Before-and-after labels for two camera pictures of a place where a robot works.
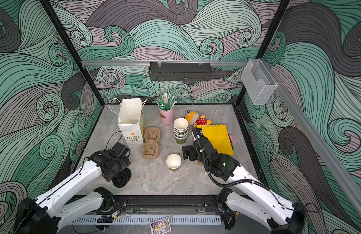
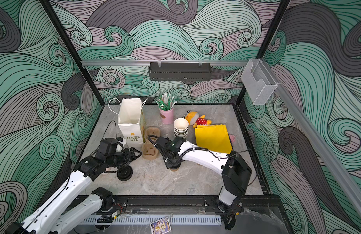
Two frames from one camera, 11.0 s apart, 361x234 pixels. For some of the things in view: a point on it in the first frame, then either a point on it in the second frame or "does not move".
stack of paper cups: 181,126 does not move
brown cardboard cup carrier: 150,147 does not move
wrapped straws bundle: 166,102 does not move
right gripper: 198,140 → 162,143
